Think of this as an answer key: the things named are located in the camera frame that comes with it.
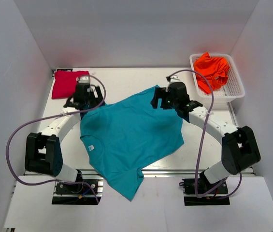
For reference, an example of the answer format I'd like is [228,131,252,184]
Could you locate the teal t-shirt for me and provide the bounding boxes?
[80,87,184,201]

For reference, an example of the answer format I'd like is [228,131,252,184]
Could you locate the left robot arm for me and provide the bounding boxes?
[25,83,104,193]

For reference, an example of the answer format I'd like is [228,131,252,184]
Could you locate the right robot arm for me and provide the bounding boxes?
[151,82,261,193]

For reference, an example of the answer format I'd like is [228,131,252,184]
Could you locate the folded red t-shirt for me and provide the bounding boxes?
[52,71,89,100]

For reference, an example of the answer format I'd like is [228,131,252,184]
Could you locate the orange t-shirt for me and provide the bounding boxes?
[194,52,230,90]

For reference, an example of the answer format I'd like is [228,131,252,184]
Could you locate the white plastic basket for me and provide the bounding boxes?
[189,53,245,102]

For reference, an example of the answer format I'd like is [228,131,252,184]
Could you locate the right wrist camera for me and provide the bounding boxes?
[166,75,181,84]

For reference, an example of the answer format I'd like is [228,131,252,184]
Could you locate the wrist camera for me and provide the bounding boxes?
[76,75,90,86]
[166,75,181,84]

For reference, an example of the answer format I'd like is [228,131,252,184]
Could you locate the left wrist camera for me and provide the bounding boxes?
[76,75,90,86]

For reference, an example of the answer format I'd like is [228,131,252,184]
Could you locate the aluminium table edge rail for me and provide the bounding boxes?
[25,168,254,178]

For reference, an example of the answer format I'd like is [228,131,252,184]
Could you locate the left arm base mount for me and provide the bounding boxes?
[52,170,103,205]

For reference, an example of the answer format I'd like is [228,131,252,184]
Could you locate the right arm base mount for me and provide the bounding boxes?
[179,171,230,206]

